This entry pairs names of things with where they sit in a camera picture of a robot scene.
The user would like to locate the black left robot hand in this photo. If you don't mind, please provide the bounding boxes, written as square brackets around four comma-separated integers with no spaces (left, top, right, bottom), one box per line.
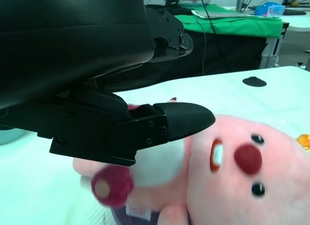
[0,0,216,167]

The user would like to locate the pink plush doll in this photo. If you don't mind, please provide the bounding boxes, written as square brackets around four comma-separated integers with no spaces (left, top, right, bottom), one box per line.
[72,96,310,225]

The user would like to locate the white paper sheets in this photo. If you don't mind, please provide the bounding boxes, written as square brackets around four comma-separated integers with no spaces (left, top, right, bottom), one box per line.
[191,8,255,18]

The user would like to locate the green cloth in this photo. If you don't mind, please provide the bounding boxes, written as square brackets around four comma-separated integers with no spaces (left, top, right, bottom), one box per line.
[174,4,284,39]

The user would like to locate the black table grommet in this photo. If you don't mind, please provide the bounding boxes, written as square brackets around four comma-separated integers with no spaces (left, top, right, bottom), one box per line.
[242,76,267,88]

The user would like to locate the blue plastic bag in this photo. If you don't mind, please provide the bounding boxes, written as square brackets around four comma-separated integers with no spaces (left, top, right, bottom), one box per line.
[254,1,286,17]

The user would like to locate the orange white bun toy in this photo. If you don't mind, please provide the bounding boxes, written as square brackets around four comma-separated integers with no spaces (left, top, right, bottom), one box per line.
[294,134,310,153]

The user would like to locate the thin black cable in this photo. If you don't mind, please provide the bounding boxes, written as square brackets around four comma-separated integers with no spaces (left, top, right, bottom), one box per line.
[197,0,207,76]
[204,3,230,73]

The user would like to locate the aluminium frame post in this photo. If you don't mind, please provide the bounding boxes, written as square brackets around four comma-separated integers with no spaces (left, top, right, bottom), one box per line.
[260,22,290,69]

